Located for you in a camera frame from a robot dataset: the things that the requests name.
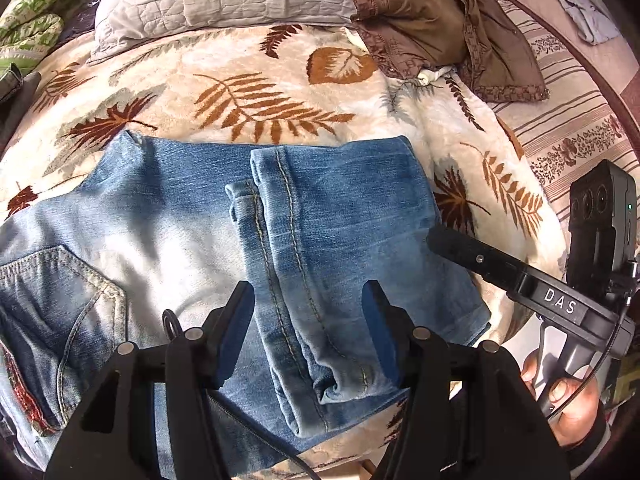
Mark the cream leaf-pattern fleece blanket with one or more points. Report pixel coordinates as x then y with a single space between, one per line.
319 90

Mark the right hand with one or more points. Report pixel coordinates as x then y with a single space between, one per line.
576 404

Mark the dark red bed frame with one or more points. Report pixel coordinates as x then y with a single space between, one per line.
614 60

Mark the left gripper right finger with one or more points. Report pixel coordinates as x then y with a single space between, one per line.
468 413

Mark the green white patterned cloth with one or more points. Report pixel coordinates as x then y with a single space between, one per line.
31 28

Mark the striped floral bedsheet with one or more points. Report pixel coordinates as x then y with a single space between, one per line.
566 135

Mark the light blue denim jeans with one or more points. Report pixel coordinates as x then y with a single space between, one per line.
162 225

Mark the brown satin embroidered garment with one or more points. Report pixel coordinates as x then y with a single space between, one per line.
491 55

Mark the pale cloth on headboard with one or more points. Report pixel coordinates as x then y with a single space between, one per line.
590 17

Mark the white cloth under garment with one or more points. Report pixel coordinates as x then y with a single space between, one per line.
427 77

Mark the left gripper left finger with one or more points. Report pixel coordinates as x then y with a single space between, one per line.
112 432

